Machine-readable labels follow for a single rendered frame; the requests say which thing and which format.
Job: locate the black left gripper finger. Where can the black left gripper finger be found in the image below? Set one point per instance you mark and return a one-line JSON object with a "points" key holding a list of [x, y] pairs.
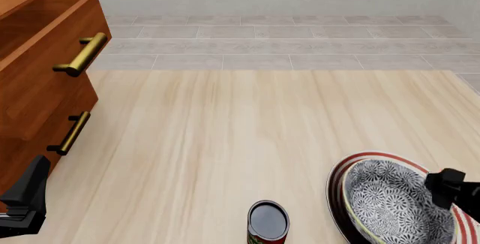
{"points": [[33, 183]]}

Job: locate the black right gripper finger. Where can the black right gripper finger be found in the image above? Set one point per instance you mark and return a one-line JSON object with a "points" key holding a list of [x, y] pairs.
{"points": [[441, 190], [454, 176]]}

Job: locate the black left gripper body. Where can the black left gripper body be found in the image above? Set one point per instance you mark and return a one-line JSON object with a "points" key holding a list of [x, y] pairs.
{"points": [[24, 222]]}

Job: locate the open wooden drawer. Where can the open wooden drawer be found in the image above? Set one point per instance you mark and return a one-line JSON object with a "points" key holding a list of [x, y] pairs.
{"points": [[45, 58]]}

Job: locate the black patterned bowl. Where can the black patterned bowl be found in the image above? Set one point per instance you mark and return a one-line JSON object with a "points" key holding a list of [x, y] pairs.
{"points": [[386, 199]]}

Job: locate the white plate with red rings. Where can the white plate with red rings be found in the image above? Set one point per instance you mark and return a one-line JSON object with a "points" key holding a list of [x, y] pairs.
{"points": [[375, 155]]}

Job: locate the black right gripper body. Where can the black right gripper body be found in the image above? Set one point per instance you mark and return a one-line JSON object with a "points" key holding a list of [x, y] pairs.
{"points": [[468, 199]]}

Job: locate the closed wooden drawer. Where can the closed wooden drawer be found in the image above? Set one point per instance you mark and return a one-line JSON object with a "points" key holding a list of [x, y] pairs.
{"points": [[33, 154]]}

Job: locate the tin with red label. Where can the tin with red label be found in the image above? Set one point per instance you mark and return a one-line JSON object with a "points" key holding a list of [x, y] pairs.
{"points": [[268, 220]]}

